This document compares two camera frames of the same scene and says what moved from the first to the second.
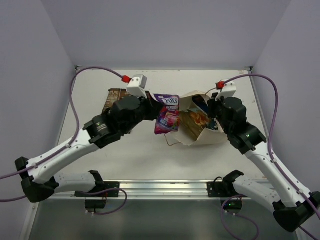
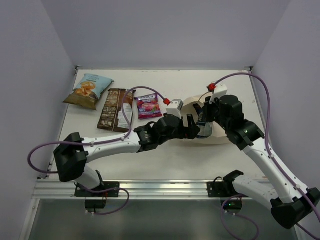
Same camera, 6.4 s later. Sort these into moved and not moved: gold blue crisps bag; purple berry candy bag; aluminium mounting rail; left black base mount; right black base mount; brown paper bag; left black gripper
Moved: left black gripper; gold blue crisps bag; brown paper bag; purple berry candy bag
Not moved: left black base mount; aluminium mounting rail; right black base mount
